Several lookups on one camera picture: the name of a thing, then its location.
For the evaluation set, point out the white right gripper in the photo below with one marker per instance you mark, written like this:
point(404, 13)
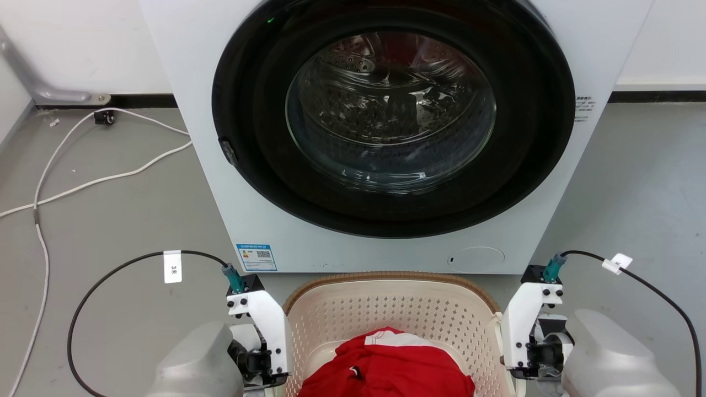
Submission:
point(518, 331)

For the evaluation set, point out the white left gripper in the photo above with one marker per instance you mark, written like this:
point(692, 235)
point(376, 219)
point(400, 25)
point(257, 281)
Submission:
point(273, 331)

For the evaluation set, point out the beige perforated laundry basket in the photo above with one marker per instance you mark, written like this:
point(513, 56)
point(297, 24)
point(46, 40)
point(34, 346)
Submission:
point(386, 306)

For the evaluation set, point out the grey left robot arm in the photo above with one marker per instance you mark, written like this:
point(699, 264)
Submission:
point(193, 364)

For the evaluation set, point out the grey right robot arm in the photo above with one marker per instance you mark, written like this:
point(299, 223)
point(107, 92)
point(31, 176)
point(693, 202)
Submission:
point(606, 358)

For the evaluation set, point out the blue energy label sticker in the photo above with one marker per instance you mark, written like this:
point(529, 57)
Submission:
point(256, 257)

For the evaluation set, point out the round white filter cover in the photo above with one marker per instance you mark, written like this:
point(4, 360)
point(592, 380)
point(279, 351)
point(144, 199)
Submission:
point(477, 258)

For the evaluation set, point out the red garment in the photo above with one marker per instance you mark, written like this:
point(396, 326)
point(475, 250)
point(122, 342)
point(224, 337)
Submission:
point(386, 372)

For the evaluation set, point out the black round washer door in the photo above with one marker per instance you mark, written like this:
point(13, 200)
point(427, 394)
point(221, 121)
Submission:
point(259, 165)

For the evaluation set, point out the small printed text label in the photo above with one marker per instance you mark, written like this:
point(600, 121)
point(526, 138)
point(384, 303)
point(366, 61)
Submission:
point(584, 109)

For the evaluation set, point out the black baseboard strip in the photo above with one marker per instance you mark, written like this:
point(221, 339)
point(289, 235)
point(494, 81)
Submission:
point(138, 101)
point(656, 96)

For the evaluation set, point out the small black floor socket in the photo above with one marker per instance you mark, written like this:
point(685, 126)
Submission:
point(104, 117)

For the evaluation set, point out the white front-load washing machine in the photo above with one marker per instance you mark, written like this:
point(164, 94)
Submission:
point(187, 66)

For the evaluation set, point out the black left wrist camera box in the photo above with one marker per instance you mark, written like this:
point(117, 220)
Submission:
point(252, 283)

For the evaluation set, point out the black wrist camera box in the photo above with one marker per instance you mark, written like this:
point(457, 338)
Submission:
point(534, 274)
point(252, 283)

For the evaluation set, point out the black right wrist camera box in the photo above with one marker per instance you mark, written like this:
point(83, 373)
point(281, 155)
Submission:
point(534, 274)

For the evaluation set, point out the grey wall pipe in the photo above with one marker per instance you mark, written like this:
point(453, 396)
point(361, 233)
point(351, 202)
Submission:
point(33, 82)

